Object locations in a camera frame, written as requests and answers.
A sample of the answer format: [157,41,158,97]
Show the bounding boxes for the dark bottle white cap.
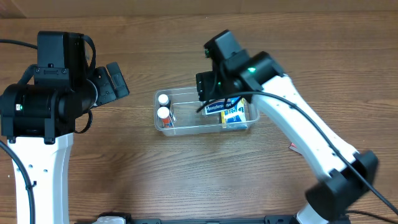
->
[158,94,172,109]

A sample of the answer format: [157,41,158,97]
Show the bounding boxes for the red orange medicine box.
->
[289,143,302,154]

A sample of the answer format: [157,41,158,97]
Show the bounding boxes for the blue yellow VapoDrops box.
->
[221,99,248,130]

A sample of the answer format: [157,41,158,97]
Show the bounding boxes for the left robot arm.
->
[1,31,129,223]

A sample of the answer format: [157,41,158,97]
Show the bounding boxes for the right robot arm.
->
[196,30,378,223]

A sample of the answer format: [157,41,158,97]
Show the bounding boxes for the white bandage box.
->
[202,97,239,115]

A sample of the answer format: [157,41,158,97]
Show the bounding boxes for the orange bottle white cap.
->
[157,106,174,128]

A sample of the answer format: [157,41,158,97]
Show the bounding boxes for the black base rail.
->
[74,212,299,224]

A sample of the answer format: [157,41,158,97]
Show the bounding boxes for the clear plastic container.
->
[154,86,260,136]

